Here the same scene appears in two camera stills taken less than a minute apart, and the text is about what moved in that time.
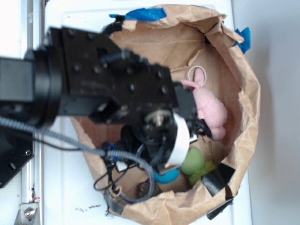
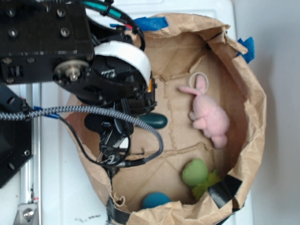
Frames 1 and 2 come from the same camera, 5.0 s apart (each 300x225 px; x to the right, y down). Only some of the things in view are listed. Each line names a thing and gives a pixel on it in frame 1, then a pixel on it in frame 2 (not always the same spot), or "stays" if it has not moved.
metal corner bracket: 27,214 stays
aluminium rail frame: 32,175 stays
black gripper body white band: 162,135 to 117,75
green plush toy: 194,166 to 195,174
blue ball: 167,177 to 154,199
